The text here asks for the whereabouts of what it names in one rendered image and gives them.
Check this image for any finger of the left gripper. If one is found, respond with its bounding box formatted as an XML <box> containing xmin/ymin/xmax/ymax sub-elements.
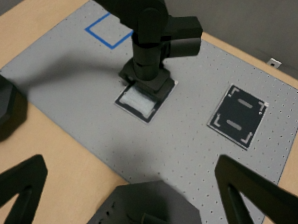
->
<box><xmin>119</xmin><ymin>70</ymin><xmax>136</xmax><ymax>86</ymax></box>
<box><xmin>154</xmin><ymin>77</ymin><xmax>174</xmax><ymax>102</ymax></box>

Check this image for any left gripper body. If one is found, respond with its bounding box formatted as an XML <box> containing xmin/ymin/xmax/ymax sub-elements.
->
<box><xmin>122</xmin><ymin>46</ymin><xmax>171</xmax><ymax>99</ymax></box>

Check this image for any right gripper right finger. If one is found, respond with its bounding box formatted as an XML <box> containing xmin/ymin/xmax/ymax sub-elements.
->
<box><xmin>214</xmin><ymin>154</ymin><xmax>298</xmax><ymax>224</ymax></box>

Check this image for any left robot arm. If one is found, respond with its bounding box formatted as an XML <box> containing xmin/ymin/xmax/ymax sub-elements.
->
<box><xmin>93</xmin><ymin>0</ymin><xmax>203</xmax><ymax>65</ymax></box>

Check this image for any blue tape outline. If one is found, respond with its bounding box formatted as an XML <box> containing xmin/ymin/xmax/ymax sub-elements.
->
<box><xmin>85</xmin><ymin>13</ymin><xmax>133</xmax><ymax>50</ymax></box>

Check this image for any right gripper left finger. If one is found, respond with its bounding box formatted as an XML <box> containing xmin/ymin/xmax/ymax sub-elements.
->
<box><xmin>0</xmin><ymin>154</ymin><xmax>48</xmax><ymax>224</ymax></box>

